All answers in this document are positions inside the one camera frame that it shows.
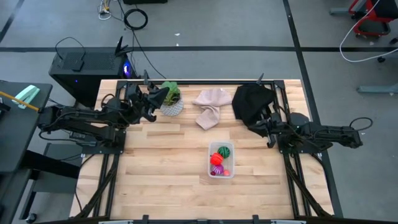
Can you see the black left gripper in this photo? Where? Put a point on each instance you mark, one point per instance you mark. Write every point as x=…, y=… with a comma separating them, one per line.
x=135, y=102

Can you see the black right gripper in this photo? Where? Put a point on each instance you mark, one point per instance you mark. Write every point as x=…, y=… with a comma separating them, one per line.
x=278, y=126

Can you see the green striped toy watermelon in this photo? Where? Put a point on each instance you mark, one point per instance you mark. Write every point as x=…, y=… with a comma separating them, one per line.
x=224, y=152

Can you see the red toy tomato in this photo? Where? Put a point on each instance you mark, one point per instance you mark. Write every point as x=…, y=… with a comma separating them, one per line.
x=216, y=158

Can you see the pink toy peach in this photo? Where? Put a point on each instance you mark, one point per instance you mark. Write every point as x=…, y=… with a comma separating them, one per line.
x=226, y=173

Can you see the purple white striped ball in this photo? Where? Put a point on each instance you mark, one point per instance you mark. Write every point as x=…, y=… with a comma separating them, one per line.
x=218, y=169

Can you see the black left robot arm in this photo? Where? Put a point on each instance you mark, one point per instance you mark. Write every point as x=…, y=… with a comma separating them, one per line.
x=87, y=123

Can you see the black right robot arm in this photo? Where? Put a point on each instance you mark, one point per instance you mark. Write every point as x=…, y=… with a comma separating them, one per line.
x=329, y=133

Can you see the clear plastic tupperware container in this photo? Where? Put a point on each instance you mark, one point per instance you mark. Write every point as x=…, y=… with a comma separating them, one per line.
x=231, y=161

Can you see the potted succulent, white patterned pot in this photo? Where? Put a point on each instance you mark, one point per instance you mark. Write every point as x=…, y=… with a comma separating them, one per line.
x=173, y=107

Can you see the black cloth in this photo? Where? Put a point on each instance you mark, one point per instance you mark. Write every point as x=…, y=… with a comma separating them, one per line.
x=252, y=99

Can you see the beige pink cloth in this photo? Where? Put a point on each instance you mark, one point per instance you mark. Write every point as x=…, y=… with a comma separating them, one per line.
x=211, y=105

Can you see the black computer tower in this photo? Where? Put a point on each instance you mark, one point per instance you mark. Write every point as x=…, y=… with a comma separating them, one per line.
x=90, y=74

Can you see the black power brick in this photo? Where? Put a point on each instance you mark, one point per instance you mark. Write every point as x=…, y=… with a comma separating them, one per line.
x=77, y=136

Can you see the small black box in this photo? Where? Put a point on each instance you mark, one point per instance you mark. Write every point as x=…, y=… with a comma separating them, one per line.
x=77, y=64

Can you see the grey furniture leg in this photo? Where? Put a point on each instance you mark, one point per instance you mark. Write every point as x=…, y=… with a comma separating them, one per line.
x=377, y=89

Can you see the mint green stapler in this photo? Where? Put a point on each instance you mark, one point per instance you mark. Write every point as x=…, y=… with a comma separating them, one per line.
x=26, y=96

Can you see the yellow pencil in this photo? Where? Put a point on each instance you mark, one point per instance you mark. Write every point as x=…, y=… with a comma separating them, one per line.
x=21, y=102

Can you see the black desk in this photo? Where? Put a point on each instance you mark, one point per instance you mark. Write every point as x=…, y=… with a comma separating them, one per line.
x=18, y=133

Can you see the red and black cart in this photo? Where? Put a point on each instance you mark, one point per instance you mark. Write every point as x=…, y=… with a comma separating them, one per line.
x=370, y=25

